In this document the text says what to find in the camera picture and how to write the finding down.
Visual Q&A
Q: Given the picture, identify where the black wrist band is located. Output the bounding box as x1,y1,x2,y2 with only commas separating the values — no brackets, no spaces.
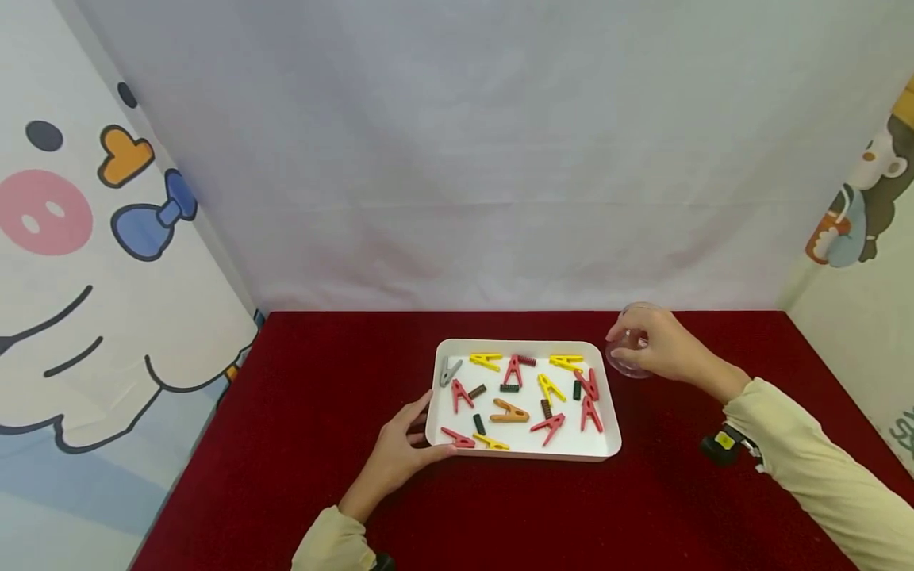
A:
699,426,766,474

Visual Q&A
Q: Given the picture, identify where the person's right forearm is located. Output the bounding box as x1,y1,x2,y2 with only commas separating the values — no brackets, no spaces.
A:
721,377,914,571

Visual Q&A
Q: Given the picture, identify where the person's left hand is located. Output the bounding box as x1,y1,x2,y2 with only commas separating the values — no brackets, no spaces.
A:
338,390,459,523

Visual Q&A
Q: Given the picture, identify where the clear plastic cup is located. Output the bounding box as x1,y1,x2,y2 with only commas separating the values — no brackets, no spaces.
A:
605,301,662,380

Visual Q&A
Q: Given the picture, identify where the white rectangular tray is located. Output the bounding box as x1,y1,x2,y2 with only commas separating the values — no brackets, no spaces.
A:
424,339,623,463

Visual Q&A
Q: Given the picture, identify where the person's left forearm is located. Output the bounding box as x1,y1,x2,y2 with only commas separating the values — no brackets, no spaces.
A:
290,505,381,571

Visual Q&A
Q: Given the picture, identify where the pile of coloured clothespins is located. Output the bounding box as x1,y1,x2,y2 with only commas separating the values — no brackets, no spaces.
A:
438,353,605,451

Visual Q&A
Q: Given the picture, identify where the person's right hand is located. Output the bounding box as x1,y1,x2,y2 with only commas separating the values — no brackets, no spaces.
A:
606,307,752,406

